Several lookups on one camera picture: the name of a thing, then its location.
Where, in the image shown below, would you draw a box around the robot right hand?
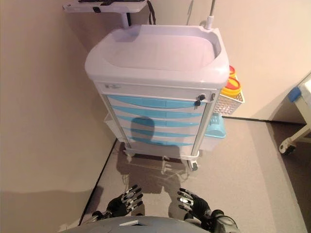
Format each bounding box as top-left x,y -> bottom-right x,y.
176,187 -> 211,223

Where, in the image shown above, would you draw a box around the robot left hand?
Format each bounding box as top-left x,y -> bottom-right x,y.
106,184 -> 144,219

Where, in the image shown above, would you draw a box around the blue white cart drawer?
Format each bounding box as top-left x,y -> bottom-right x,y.
114,115 -> 203,129
119,125 -> 199,138
110,105 -> 205,119
106,95 -> 207,109
122,134 -> 196,148

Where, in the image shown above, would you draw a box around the grey robot torso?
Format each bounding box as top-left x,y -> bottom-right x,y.
58,216 -> 202,233

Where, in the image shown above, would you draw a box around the white waste bin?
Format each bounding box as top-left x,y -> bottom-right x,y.
200,134 -> 226,152

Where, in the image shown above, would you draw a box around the white side bin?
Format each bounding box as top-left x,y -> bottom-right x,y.
104,113 -> 120,140

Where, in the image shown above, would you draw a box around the light blue waste bin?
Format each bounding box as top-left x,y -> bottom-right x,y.
205,113 -> 227,139

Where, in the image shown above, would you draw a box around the black cart keys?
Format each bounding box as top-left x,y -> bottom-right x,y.
193,95 -> 206,108

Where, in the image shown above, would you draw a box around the white mesh basket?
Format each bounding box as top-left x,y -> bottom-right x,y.
213,91 -> 245,116

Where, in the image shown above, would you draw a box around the bed caster wheel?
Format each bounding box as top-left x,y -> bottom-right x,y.
278,142 -> 296,156

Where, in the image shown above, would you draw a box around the large yellow sharps container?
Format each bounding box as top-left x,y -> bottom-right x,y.
220,77 -> 242,98

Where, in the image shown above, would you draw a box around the white medical cart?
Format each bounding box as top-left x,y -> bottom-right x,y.
84,24 -> 230,170

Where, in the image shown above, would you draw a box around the white hospital bed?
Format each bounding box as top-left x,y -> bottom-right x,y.
269,71 -> 311,146

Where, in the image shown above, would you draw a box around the grey IV pole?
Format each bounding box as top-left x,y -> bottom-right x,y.
205,0 -> 217,31

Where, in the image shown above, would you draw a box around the white overbed table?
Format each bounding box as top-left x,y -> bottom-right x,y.
62,0 -> 148,28

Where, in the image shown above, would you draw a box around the black strap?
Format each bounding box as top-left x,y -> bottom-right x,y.
146,0 -> 156,25

